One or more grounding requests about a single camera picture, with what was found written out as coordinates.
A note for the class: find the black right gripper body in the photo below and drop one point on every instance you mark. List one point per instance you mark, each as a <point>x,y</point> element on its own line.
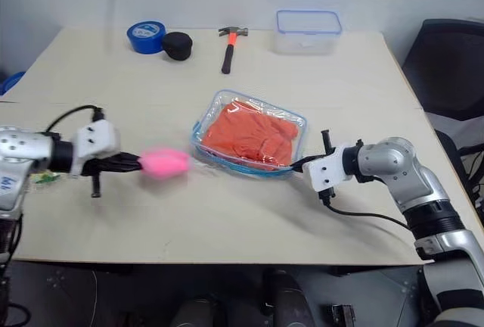
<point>327,141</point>

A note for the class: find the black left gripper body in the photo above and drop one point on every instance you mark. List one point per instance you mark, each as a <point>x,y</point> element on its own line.
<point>96,167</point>

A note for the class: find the pink fluffy cloth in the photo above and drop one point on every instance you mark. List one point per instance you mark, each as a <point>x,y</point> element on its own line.
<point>165,163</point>

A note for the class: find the clear plastic pouch blue trim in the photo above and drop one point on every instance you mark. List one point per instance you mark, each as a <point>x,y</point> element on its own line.
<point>211,130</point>

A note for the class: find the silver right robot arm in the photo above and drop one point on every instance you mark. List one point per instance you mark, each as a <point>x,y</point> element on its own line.
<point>412,175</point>

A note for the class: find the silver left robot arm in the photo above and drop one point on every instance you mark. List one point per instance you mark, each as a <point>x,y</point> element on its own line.
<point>22,145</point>

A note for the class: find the orange cloth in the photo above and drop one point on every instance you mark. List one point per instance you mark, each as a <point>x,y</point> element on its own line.
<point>249,134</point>

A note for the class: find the small green wrapper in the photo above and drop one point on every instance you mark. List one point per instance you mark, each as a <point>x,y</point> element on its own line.
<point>46,178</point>

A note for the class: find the clear container blue-rimmed lid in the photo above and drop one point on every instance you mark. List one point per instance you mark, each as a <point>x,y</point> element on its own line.
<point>307,33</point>

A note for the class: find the blue round object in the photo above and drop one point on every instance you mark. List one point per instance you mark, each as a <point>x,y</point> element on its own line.
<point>11,83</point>

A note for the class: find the black round tape roll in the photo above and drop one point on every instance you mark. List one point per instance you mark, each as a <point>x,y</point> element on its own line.
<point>177,46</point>

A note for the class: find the blue tape roll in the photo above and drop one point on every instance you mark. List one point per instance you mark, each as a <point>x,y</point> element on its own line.
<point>145,37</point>

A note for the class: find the dark rounded shape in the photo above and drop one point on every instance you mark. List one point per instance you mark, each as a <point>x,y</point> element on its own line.
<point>289,298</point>
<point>202,313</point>

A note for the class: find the black office chair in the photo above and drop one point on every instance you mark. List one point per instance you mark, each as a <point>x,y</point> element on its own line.
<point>446,69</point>

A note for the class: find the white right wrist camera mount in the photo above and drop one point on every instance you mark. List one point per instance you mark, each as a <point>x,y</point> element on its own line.
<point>328,171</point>

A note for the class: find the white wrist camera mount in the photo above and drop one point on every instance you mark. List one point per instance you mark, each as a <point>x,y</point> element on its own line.
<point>99,137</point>
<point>328,171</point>

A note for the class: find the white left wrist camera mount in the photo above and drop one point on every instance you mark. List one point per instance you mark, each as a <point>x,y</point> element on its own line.
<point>99,137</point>

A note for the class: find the small black bracket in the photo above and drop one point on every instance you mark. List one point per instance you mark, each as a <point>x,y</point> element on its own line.
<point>341,315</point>

